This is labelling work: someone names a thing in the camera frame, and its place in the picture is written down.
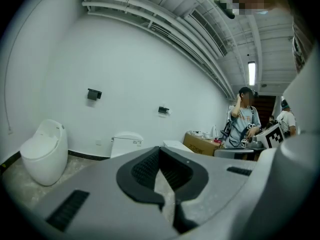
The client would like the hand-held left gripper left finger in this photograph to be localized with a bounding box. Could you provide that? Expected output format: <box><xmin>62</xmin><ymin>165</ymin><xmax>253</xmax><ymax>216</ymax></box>
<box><xmin>116</xmin><ymin>146</ymin><xmax>166</xmax><ymax>211</ymax></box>

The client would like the white ceiling air vent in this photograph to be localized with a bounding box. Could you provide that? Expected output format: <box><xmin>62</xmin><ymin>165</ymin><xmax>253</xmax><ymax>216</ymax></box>
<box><xmin>183</xmin><ymin>8</ymin><xmax>229</xmax><ymax>58</ymax></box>

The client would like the brown wooden door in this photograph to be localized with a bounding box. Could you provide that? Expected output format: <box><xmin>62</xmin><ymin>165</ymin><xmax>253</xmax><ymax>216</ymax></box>
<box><xmin>254</xmin><ymin>95</ymin><xmax>277</xmax><ymax>125</ymax></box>

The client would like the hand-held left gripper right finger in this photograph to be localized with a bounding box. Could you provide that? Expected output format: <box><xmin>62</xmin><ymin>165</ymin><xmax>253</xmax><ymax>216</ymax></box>
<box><xmin>159</xmin><ymin>147</ymin><xmax>209</xmax><ymax>235</ymax></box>

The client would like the small white toilet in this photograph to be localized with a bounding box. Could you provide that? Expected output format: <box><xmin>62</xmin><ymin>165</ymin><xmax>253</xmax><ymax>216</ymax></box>
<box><xmin>163</xmin><ymin>140</ymin><xmax>192</xmax><ymax>154</ymax></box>

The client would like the brown cardboard box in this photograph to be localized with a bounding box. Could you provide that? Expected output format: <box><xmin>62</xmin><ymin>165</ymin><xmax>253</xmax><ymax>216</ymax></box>
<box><xmin>183</xmin><ymin>131</ymin><xmax>224</xmax><ymax>157</ymax></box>

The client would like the white toilet with tank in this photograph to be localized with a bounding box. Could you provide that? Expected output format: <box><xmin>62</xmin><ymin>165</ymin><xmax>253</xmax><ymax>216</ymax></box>
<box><xmin>110</xmin><ymin>131</ymin><xmax>145</xmax><ymax>159</ymax></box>

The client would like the white egg-shaped toilet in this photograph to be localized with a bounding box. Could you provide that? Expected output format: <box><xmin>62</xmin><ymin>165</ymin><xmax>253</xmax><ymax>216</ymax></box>
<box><xmin>19</xmin><ymin>118</ymin><xmax>69</xmax><ymax>187</ymax></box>

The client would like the long ceiling light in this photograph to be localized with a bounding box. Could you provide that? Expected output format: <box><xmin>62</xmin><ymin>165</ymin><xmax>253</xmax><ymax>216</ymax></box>
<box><xmin>247</xmin><ymin>61</ymin><xmax>257</xmax><ymax>86</ymax></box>

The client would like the small black tissue holder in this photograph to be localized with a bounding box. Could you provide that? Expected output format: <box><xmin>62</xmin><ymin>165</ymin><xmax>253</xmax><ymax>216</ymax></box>
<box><xmin>157</xmin><ymin>105</ymin><xmax>173</xmax><ymax>115</ymax></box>

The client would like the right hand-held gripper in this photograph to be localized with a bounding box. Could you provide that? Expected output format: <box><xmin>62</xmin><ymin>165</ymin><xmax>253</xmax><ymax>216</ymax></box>
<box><xmin>214</xmin><ymin>123</ymin><xmax>286</xmax><ymax>162</ymax></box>

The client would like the large black tissue holder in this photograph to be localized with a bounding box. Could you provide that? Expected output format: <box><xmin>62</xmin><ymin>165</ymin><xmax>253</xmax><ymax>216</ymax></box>
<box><xmin>87</xmin><ymin>88</ymin><xmax>103</xmax><ymax>101</ymax></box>

